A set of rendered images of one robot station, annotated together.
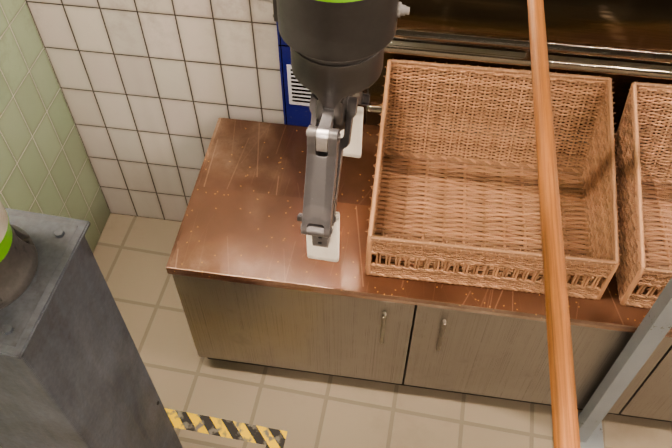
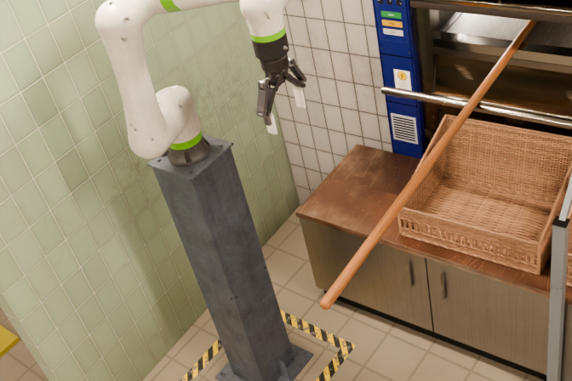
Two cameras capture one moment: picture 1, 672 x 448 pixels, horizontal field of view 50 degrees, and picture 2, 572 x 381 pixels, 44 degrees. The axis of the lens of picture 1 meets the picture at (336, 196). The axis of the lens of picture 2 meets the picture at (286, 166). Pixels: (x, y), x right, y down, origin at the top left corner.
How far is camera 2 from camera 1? 1.43 m
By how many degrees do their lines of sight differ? 29
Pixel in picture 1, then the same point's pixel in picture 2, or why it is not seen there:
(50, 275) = (211, 157)
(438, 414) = (456, 362)
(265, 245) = (351, 211)
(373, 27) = (271, 50)
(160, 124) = (327, 146)
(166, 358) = (301, 289)
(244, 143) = (364, 159)
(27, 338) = (195, 175)
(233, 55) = (364, 105)
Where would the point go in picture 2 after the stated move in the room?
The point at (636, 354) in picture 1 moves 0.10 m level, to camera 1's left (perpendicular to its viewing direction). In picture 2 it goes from (551, 312) to (521, 305)
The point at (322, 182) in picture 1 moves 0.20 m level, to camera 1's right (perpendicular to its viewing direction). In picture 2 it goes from (261, 98) to (330, 105)
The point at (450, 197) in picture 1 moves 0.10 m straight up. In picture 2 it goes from (472, 205) to (471, 185)
